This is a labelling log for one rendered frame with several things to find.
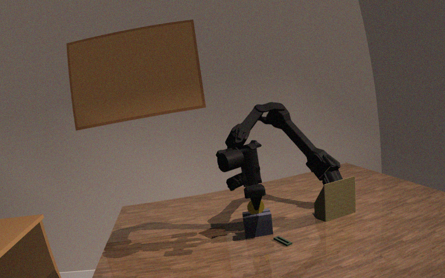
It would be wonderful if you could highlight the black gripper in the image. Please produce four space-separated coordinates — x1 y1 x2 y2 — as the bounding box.
241 163 266 210

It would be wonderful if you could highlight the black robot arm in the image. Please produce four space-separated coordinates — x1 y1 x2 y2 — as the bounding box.
216 102 342 191

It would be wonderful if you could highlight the gold coin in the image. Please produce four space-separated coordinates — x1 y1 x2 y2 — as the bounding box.
247 201 265 214

